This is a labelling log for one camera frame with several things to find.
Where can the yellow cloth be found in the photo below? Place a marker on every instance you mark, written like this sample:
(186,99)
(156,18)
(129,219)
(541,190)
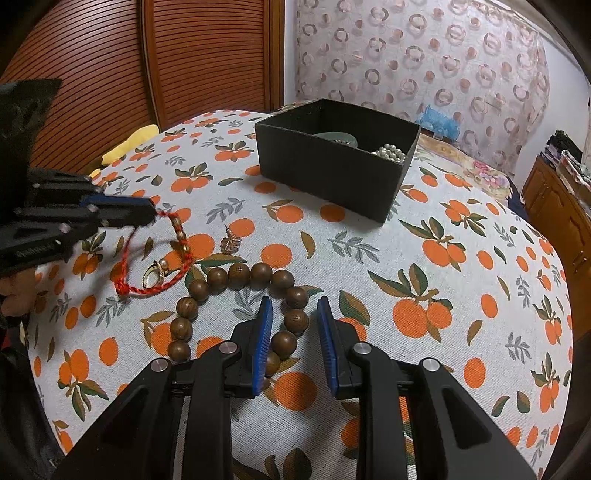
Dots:
(129,143)

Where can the floral blanket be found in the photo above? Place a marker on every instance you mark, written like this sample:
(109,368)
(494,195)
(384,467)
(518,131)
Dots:
(466,166)

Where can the orange fruit print tablecloth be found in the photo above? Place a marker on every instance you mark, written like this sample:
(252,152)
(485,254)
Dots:
(369,277)

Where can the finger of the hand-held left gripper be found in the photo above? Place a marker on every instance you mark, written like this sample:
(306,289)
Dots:
(120,202)
(129,219)

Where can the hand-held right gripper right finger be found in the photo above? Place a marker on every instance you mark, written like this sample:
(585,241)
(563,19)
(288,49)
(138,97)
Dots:
(325,341)

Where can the wooden side cabinet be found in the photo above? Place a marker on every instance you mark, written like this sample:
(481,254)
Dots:
(558,217)

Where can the person's left forearm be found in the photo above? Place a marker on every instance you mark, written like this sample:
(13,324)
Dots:
(23,415)

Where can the small rose gold pendant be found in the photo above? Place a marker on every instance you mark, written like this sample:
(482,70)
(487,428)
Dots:
(229,242)

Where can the black box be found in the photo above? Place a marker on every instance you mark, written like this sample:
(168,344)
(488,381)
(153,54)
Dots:
(323,170)

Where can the pale jade bangle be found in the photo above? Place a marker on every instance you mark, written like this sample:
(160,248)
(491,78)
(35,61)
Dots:
(339,137)

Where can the brown louvered wooden wardrobe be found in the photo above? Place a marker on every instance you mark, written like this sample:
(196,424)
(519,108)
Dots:
(138,69)

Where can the navy bed sheet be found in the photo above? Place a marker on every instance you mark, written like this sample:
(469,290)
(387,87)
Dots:
(515,198)

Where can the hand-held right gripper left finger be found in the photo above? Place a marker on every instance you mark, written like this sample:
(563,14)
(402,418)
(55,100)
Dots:
(263,341)

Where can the person's left hand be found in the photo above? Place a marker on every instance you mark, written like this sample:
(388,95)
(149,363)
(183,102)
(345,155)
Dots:
(16,290)

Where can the blue plastic bag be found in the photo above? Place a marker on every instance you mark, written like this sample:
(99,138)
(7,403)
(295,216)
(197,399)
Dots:
(438,120)

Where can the circle patterned curtain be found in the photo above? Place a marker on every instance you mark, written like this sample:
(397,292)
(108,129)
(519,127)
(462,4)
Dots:
(415,60)

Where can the pile of dark clothes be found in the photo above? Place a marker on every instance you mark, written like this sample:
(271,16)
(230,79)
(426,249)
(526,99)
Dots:
(561,145)

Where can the tray of folded clothes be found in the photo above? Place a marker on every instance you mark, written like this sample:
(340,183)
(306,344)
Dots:
(577,168)

